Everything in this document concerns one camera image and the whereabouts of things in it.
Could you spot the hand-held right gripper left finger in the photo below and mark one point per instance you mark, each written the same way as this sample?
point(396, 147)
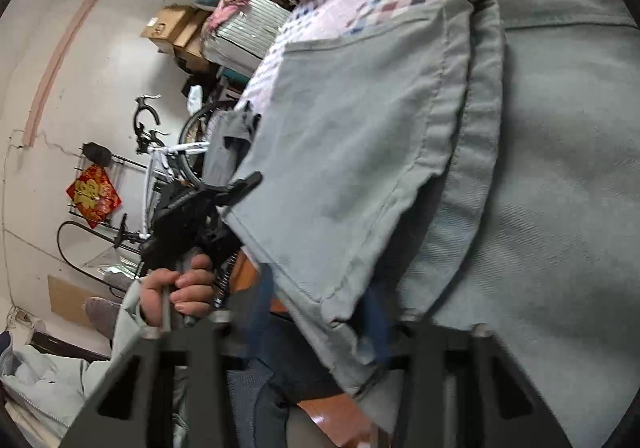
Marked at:
point(235, 343)

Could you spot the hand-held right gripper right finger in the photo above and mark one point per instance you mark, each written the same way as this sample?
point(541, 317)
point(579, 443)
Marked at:
point(382, 333)

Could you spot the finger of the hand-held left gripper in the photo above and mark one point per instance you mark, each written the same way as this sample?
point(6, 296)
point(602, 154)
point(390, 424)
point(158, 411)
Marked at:
point(245, 184)

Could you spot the pale green twill garment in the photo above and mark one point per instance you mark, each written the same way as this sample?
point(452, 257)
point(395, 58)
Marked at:
point(450, 178)

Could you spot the person's left forearm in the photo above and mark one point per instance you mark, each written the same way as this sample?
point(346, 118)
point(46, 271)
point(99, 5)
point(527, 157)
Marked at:
point(127, 328)

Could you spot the person's left hand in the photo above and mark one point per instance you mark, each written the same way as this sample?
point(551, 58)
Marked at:
point(185, 288)

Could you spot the white bicycle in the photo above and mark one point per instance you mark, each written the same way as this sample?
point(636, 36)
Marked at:
point(149, 178)

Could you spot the person's leg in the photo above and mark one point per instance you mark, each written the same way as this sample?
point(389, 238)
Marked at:
point(255, 408)

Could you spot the wooden headboard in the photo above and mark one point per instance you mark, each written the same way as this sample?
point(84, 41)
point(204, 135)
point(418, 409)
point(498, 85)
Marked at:
point(247, 273)

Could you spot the black metal rack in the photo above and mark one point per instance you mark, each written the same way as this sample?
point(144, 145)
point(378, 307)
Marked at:
point(120, 168)

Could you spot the white plastic bag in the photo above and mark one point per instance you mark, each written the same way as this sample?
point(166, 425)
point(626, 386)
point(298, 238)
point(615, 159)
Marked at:
point(195, 98)

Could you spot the grey slipper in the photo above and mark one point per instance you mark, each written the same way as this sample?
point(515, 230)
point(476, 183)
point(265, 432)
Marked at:
point(102, 315)

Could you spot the flat cardboard sheet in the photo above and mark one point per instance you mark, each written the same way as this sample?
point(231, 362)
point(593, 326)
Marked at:
point(70, 300)

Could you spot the silver ribbed suitcase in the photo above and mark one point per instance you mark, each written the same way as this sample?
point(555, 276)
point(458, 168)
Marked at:
point(240, 33)

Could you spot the pink cloth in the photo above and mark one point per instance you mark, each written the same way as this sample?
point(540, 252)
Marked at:
point(225, 10)

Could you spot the pile of cardboard boxes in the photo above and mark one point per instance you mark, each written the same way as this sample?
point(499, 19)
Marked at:
point(170, 25)

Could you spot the red square wall decoration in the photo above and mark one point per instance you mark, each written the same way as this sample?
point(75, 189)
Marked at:
point(92, 195)

